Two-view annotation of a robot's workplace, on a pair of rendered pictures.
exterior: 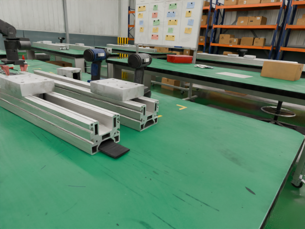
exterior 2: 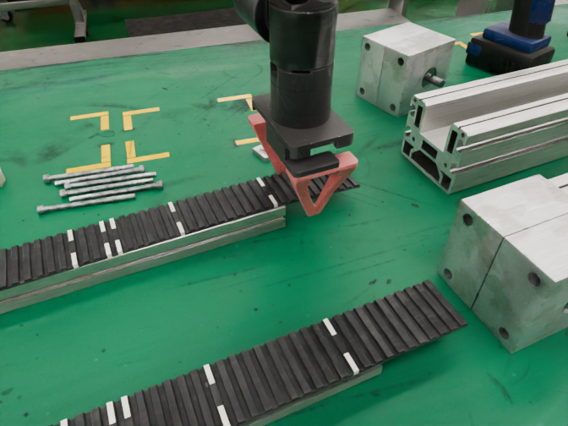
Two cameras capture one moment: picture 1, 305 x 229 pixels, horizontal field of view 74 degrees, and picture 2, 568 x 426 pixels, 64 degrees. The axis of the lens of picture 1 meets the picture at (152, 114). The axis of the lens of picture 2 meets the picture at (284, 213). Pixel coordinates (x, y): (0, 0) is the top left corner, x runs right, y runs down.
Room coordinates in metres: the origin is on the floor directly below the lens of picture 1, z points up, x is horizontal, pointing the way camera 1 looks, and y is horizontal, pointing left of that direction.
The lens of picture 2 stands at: (0.99, 1.15, 1.12)
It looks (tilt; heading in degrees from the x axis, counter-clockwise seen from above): 42 degrees down; 302
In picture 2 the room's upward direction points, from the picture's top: straight up
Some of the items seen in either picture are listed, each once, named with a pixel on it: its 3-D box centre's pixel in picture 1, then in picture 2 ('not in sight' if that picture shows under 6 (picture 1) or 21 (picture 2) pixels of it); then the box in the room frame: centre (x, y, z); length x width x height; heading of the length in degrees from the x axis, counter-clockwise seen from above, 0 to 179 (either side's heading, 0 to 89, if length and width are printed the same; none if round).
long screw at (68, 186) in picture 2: not in sight; (111, 180); (1.40, 0.89, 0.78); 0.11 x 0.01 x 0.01; 47
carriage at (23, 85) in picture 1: (27, 87); not in sight; (0.70, 0.45, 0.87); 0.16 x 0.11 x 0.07; 56
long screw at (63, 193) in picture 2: not in sight; (107, 187); (1.40, 0.90, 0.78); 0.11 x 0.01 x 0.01; 48
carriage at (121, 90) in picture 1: (117, 92); not in sight; (0.72, 0.13, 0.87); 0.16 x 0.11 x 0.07; 56
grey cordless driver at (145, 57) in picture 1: (142, 77); not in sight; (0.95, 0.06, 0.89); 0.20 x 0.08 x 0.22; 159
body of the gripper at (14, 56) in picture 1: (12, 56); (300, 95); (1.18, 0.81, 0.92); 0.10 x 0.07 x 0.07; 146
